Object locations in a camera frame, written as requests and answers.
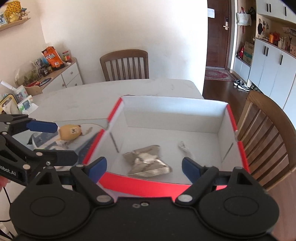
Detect gold foil snack bag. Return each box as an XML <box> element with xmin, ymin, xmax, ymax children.
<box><xmin>122</xmin><ymin>145</ymin><xmax>172</xmax><ymax>178</ymax></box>

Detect dark wooden door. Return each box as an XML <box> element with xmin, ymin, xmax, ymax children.
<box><xmin>206</xmin><ymin>0</ymin><xmax>231</xmax><ymax>69</ymax></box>

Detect wooden chair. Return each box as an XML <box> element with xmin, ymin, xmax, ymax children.
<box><xmin>100</xmin><ymin>49</ymin><xmax>149</xmax><ymax>81</ymax></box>
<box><xmin>237</xmin><ymin>90</ymin><xmax>295</xmax><ymax>190</ymax></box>

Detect red cardboard box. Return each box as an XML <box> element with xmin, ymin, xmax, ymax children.
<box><xmin>83</xmin><ymin>96</ymin><xmax>247</xmax><ymax>198</ymax></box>

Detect white storage cupboards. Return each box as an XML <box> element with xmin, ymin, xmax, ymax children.
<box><xmin>233</xmin><ymin>1</ymin><xmax>295</xmax><ymax>123</ymax></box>

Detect yellow plush toy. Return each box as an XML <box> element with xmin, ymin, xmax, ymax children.
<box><xmin>58</xmin><ymin>124</ymin><xmax>82</xmax><ymax>141</ymax></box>

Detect white sideboard cabinet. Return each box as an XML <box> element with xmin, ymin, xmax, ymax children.
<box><xmin>25</xmin><ymin>57</ymin><xmax>84</xmax><ymax>96</ymax></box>

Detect right wooden chair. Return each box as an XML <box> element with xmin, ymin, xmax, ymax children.
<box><xmin>237</xmin><ymin>90</ymin><xmax>295</xmax><ymax>190</ymax></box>

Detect hanging tote bag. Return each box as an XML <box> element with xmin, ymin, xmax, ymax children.
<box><xmin>236</xmin><ymin>7</ymin><xmax>252</xmax><ymax>26</ymax></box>

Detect green white tissue box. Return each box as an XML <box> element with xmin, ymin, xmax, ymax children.
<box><xmin>18</xmin><ymin>95</ymin><xmax>33</xmax><ymax>112</ymax></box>

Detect wooden wall shelf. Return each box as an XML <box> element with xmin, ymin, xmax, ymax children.
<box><xmin>0</xmin><ymin>18</ymin><xmax>31</xmax><ymax>32</ymax></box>

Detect white blue tissue pack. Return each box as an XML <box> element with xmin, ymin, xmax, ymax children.
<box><xmin>27</xmin><ymin>132</ymin><xmax>68</xmax><ymax>150</ymax></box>

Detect person's hand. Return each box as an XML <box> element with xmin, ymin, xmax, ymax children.
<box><xmin>0</xmin><ymin>176</ymin><xmax>8</xmax><ymax>191</ymax></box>

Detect pair of sneakers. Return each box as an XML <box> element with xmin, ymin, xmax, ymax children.
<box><xmin>233</xmin><ymin>79</ymin><xmax>250</xmax><ymax>92</ymax></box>

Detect far wooden chair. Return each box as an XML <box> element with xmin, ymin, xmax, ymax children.
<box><xmin>100</xmin><ymin>49</ymin><xmax>149</xmax><ymax>81</ymax></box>

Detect red patterned rug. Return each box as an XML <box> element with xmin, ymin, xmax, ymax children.
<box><xmin>205</xmin><ymin>67</ymin><xmax>235</xmax><ymax>81</ymax></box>

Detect white usb cable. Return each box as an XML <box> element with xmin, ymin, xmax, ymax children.
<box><xmin>178</xmin><ymin>141</ymin><xmax>197</xmax><ymax>160</ymax></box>

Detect orange snack bag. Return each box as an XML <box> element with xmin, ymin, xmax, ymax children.
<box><xmin>42</xmin><ymin>46</ymin><xmax>65</xmax><ymax>70</ymax></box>

